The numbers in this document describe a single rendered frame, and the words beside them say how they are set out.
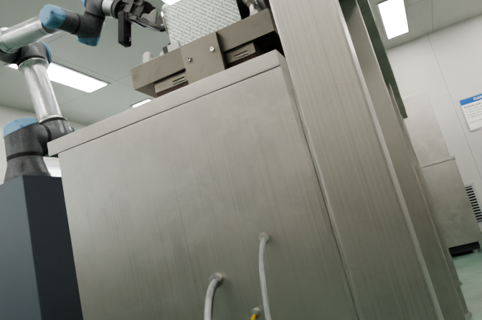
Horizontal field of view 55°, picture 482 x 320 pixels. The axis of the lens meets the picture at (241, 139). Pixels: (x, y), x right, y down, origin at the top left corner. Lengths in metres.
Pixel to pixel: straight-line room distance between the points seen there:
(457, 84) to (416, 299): 6.56
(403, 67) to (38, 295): 6.12
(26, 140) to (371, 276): 1.45
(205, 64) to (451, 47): 6.11
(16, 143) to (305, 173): 1.08
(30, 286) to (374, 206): 1.30
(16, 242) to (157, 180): 0.65
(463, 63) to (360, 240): 6.64
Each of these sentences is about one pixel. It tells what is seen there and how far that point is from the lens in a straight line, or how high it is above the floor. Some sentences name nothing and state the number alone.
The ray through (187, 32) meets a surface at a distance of 1.45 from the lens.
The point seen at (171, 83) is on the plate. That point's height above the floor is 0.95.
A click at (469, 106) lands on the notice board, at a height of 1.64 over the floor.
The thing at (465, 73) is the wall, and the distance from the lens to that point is 6.98.
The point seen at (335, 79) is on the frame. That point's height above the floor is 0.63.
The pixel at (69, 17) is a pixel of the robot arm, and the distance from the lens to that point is 1.70.
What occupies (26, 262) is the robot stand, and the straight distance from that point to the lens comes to 1.59.
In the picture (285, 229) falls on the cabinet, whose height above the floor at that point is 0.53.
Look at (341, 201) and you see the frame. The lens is 0.42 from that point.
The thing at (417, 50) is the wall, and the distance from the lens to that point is 7.08.
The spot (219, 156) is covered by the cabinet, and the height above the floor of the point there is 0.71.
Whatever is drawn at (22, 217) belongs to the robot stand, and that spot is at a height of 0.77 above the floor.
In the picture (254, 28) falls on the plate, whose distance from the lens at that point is 1.13.
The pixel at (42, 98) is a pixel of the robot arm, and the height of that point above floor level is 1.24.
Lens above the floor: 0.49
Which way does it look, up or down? 14 degrees up
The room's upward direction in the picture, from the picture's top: 14 degrees counter-clockwise
